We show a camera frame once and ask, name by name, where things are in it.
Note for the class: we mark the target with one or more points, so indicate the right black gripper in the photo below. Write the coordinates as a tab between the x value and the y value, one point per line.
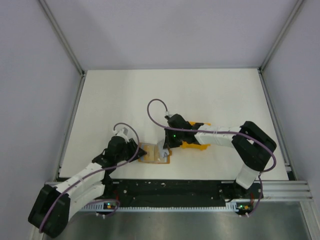
169	143

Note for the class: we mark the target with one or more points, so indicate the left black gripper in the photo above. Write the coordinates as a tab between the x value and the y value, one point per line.
140	153

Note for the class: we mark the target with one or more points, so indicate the silver VIP card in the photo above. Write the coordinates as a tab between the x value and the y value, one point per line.
163	152

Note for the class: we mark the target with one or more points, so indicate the orange leather card holder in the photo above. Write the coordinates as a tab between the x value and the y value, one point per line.
157	158

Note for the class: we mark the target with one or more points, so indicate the yellow plastic bin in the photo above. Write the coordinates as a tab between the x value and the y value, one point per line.
186	145

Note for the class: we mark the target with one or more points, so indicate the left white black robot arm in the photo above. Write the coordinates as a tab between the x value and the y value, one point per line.
55	205

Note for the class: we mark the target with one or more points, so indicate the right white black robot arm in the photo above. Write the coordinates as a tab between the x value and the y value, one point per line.
253	145

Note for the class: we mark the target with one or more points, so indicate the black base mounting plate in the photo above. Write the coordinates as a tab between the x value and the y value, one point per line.
177	193

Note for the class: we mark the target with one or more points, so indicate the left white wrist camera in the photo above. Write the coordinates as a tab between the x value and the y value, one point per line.
123	133

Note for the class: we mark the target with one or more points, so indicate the white slotted cable duct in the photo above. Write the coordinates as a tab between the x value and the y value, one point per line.
104	208

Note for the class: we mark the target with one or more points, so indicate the aluminium front rail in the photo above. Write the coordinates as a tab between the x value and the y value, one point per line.
278	190

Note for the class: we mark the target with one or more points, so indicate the left aluminium frame post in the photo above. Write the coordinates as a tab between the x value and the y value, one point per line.
61	36

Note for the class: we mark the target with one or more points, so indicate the aluminium frame post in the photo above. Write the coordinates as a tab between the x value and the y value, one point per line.
283	32
61	36

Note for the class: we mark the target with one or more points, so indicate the right aluminium frame post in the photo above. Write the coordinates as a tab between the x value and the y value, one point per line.
283	32

